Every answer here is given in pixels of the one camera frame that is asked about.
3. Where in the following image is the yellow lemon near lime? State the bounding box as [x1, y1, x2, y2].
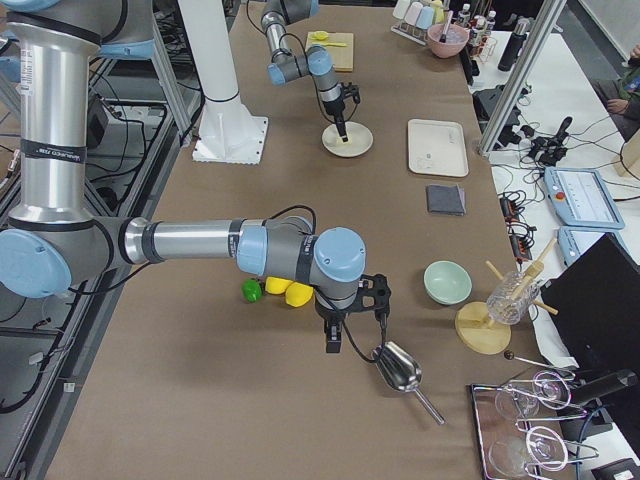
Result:
[265, 276, 293, 295]

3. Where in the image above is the wooden cup stand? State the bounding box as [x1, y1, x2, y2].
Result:
[455, 238, 558, 355]

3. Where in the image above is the black monitor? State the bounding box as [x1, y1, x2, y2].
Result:
[542, 233, 639, 372]

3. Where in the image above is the yellow lemon outer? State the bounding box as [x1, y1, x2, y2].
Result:
[285, 282, 314, 308]

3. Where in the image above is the blue teach pendant upper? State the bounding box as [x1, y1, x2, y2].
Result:
[543, 167, 625, 230]

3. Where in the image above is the aluminium frame post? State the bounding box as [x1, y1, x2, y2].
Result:
[478, 0, 567, 158]

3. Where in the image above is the round cream plate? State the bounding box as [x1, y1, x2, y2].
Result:
[321, 121, 374, 158]

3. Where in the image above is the blue teach pendant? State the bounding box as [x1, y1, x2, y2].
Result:
[557, 226, 608, 267]
[543, 167, 625, 230]

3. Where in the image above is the pastel cup rack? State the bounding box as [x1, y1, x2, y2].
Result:
[391, 0, 449, 44]

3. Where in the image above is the clear glass cup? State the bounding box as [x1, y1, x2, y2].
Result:
[486, 271, 540, 325]

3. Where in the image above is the pink bowl with ice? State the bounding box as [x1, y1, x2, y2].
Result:
[427, 24, 470, 59]

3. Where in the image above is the blue teach pendant lower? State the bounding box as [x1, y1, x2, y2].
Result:
[557, 226, 608, 267]

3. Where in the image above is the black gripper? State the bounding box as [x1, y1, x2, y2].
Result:
[315, 274, 390, 354]
[322, 83, 361, 138]

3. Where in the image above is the mint green bowl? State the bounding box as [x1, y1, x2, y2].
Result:
[423, 260, 472, 305]

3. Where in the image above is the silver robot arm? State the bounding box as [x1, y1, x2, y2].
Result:
[1, 1, 390, 353]
[260, 0, 360, 142]

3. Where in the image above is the grey folded cloth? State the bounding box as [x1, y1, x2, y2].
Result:
[426, 184, 466, 216]

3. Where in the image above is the metal tray with glasses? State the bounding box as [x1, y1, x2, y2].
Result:
[469, 370, 599, 479]

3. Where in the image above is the wooden cutting board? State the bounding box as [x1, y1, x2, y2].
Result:
[305, 31, 354, 73]

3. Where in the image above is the cream rectangular rabbit tray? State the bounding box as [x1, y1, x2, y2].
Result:
[407, 119, 469, 178]

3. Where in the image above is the metal scoop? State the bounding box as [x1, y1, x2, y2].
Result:
[372, 341, 446, 425]

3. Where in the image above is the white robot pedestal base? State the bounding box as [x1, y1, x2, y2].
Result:
[179, 0, 268, 165]

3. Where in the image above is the black thermos bottle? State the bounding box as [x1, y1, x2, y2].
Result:
[497, 18, 531, 72]

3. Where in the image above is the green lime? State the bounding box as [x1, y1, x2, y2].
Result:
[241, 278, 264, 303]

